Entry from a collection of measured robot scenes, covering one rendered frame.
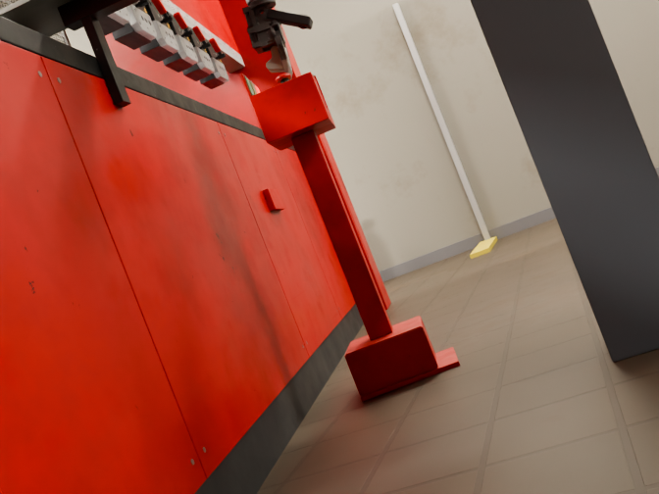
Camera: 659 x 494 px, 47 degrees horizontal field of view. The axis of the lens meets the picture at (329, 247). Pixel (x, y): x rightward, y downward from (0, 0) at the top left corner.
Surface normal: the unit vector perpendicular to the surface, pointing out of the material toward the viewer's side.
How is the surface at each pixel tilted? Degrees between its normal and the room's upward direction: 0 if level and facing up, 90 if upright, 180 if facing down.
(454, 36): 90
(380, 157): 90
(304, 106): 90
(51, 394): 90
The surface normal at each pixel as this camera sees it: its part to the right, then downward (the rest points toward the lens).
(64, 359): 0.92, -0.36
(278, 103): -0.10, 0.04
